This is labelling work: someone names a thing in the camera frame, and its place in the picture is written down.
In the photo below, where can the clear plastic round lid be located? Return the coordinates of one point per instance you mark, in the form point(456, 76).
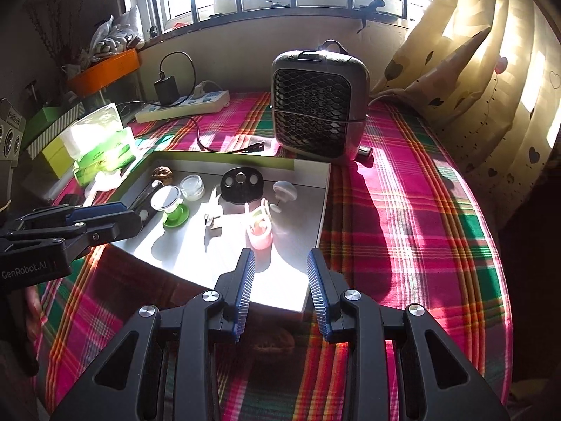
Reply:
point(192, 188)

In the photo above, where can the crumpled white tissue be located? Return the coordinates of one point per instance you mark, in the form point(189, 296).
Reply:
point(103, 182)

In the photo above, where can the white round knob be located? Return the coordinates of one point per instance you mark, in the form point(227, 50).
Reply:
point(285, 189)

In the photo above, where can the light green box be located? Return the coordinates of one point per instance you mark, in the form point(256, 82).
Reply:
point(55, 158)

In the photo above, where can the orange tray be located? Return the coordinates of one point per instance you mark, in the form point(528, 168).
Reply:
point(105, 72)

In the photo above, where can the white plug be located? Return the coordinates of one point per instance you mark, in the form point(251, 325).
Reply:
point(201, 90)

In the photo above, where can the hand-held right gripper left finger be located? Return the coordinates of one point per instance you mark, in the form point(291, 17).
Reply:
point(245, 298)

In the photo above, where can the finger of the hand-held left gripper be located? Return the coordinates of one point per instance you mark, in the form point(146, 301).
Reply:
point(109, 230)
point(96, 210)

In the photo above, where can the plaid cloth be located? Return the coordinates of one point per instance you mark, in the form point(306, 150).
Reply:
point(394, 228)

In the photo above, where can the grey space heater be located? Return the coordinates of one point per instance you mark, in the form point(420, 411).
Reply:
point(315, 105)

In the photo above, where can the cream heart-print curtain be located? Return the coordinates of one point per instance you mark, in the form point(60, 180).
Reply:
point(482, 74)

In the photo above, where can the black charger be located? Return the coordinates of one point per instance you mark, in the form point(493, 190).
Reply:
point(166, 92)

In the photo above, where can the pink cup with white hooks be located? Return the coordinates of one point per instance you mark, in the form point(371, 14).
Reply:
point(258, 239)

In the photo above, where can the green base white cup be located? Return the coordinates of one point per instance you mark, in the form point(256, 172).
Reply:
point(165, 197)

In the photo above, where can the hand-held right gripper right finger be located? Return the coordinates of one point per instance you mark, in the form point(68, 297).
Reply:
point(317, 298)

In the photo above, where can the grey cardboard box tray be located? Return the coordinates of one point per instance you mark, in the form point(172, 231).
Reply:
point(197, 245)

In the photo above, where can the black round disc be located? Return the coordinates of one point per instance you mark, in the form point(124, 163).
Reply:
point(232, 190)

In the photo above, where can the grey box with round dials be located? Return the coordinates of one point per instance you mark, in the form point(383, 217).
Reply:
point(11, 136)

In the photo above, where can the black window latch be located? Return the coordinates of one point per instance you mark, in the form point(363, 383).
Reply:
point(374, 6)

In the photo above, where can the white plastic clip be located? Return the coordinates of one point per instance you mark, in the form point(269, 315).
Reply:
point(212, 221)

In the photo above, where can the brown walnut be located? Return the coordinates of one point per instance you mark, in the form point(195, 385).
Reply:
point(161, 173)
point(274, 342)

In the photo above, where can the green tissue pack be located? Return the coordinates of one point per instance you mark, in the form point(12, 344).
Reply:
point(101, 153)

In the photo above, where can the white power strip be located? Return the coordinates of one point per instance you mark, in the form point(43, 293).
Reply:
point(193, 105)

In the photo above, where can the clear plastic bags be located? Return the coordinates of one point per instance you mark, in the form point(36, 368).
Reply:
point(114, 35)

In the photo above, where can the green striped box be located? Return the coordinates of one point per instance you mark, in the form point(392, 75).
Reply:
point(48, 127)

